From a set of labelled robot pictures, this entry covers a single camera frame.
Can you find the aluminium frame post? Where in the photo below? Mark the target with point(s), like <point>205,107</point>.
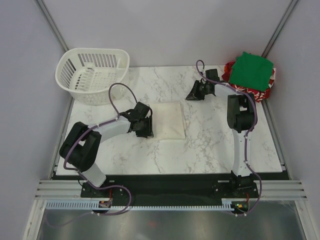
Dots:
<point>280,27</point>
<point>51,23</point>

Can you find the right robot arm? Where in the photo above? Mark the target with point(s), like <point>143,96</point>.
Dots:
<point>241,116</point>

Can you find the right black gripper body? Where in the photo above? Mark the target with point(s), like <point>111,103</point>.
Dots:
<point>203,90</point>

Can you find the folded green t shirt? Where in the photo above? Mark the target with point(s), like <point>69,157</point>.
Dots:
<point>251,71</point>

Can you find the white plastic laundry basket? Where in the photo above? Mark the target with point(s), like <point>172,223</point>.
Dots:
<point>87,74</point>

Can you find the folded red printed t shirt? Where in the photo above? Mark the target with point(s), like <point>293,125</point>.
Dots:
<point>258,95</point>

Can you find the white slotted cable duct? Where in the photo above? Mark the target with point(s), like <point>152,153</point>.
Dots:
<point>99,205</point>

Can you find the right aluminium frame post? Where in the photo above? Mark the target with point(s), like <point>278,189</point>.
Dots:
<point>280,27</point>

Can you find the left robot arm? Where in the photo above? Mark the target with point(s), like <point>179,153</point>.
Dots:
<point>80,148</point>

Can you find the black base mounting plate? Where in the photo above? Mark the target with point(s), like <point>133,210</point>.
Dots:
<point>169,190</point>

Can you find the cream white t shirt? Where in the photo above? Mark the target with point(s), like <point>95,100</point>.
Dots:
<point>168,122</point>

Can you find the left aluminium table rail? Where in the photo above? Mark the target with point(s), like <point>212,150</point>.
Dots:
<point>61,135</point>

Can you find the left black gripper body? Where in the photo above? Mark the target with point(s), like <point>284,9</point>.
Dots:
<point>145,129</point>

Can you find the left aluminium frame post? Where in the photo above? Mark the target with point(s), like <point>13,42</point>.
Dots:
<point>51,23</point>

